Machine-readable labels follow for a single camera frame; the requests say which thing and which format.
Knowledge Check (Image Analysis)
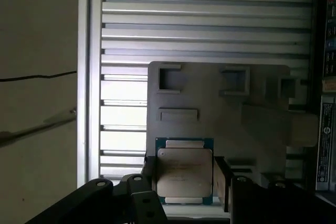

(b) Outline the grey plastic parts rack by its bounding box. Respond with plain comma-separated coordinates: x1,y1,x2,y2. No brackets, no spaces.
145,60,320,218

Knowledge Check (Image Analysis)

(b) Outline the silver CPU with green edge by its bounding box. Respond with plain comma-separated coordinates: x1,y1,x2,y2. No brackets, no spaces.
154,137,215,206

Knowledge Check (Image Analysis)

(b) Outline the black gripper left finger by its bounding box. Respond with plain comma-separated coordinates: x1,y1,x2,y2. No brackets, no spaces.
26,155,169,224

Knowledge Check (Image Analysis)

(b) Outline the black floor cable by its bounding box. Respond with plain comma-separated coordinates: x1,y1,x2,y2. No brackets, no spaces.
0,70,78,82

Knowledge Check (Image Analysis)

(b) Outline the black open PC case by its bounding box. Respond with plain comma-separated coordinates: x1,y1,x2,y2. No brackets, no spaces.
307,0,336,205

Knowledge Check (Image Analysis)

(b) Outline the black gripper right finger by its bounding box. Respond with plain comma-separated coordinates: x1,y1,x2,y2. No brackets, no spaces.
214,156,336,224

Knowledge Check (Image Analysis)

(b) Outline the silver power supply unit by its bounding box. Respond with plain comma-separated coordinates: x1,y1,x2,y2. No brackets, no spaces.
316,94,336,192

